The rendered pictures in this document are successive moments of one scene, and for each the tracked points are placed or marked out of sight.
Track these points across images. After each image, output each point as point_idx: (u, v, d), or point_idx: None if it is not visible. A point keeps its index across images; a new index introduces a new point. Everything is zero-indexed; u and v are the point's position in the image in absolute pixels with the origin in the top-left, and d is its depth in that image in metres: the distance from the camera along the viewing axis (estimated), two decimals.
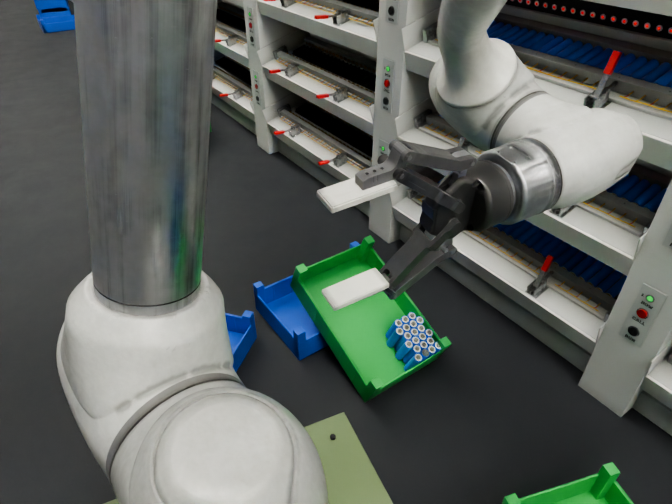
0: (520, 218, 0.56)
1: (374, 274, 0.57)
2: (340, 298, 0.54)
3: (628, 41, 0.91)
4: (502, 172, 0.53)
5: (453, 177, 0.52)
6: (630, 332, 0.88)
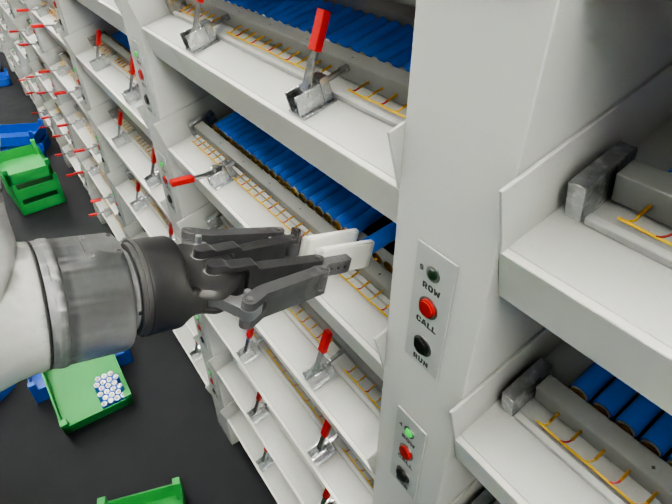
0: None
1: (319, 255, 0.48)
2: (357, 258, 0.51)
3: None
4: None
5: (190, 253, 0.44)
6: (213, 391, 1.36)
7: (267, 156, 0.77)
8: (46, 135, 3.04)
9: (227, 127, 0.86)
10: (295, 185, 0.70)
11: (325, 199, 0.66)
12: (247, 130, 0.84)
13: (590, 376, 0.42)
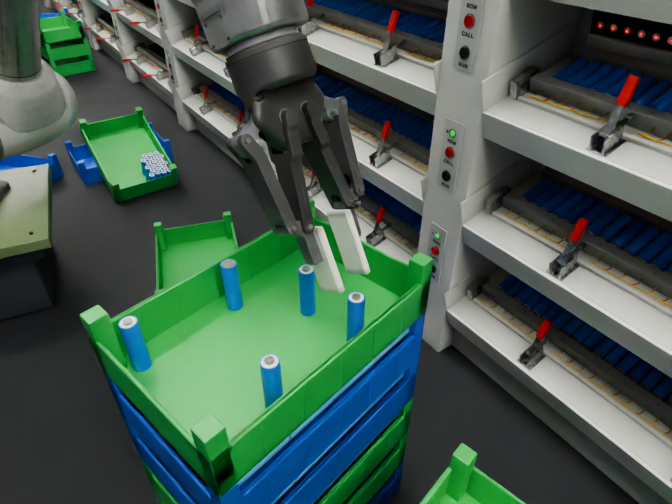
0: (301, 16, 0.41)
1: (334, 219, 0.51)
2: (357, 264, 0.51)
3: None
4: (242, 56, 0.41)
5: (258, 128, 0.44)
6: None
7: None
8: None
9: None
10: None
11: None
12: None
13: None
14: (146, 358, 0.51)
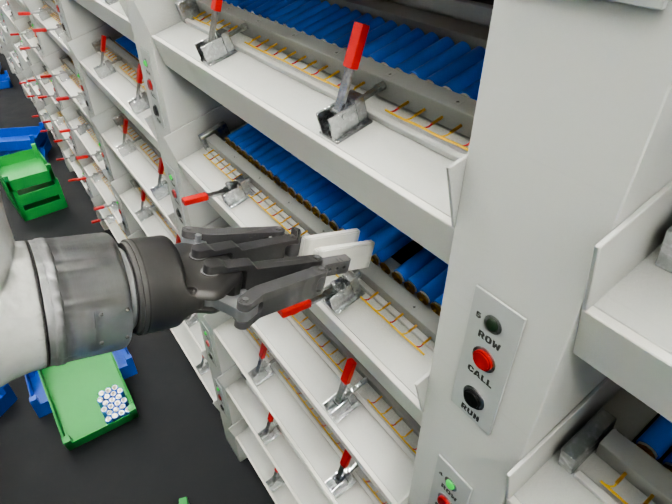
0: (106, 233, 0.37)
1: None
2: (350, 238, 0.52)
3: None
4: (147, 298, 0.36)
5: (222, 299, 0.40)
6: (221, 408, 1.32)
7: (285, 172, 0.72)
8: (47, 139, 2.99)
9: (241, 140, 0.82)
10: (316, 205, 0.66)
11: (350, 221, 0.62)
12: (262, 143, 0.79)
13: (660, 431, 0.38)
14: (392, 228, 0.53)
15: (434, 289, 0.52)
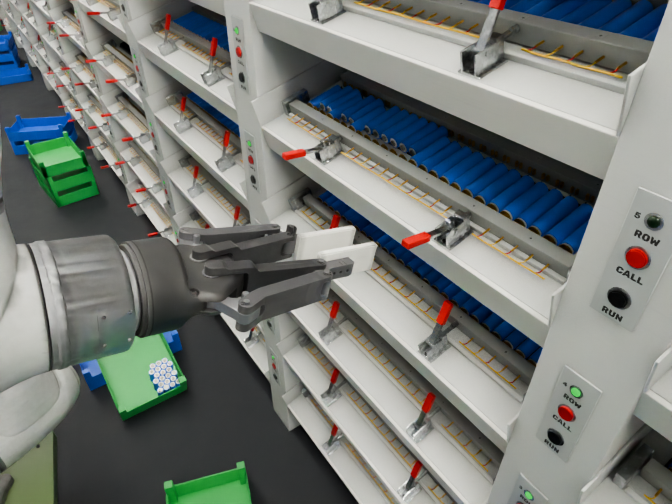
0: (108, 236, 0.37)
1: (303, 253, 0.50)
2: (346, 236, 0.52)
3: None
4: (150, 301, 0.36)
5: (224, 301, 0.40)
6: (274, 377, 1.37)
7: (382, 126, 0.77)
8: (74, 129, 3.04)
9: (328, 101, 0.86)
10: (413, 157, 0.70)
11: (450, 169, 0.67)
12: (346, 106, 0.84)
13: None
14: (521, 183, 0.62)
15: (545, 223, 0.57)
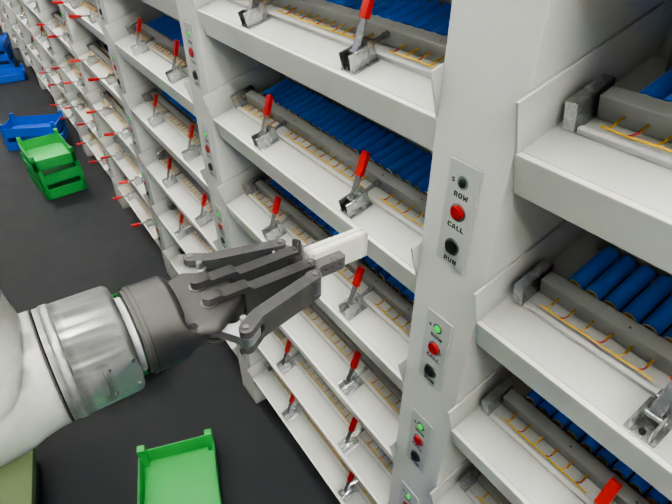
0: (103, 288, 0.39)
1: None
2: (354, 238, 0.51)
3: None
4: (151, 345, 0.38)
5: (225, 327, 0.41)
6: (240, 352, 1.48)
7: (313, 117, 0.89)
8: (65, 126, 3.15)
9: (273, 95, 0.98)
10: (340, 138, 0.82)
11: (368, 148, 0.78)
12: (292, 97, 0.96)
13: (583, 271, 0.54)
14: (422, 157, 0.74)
15: None
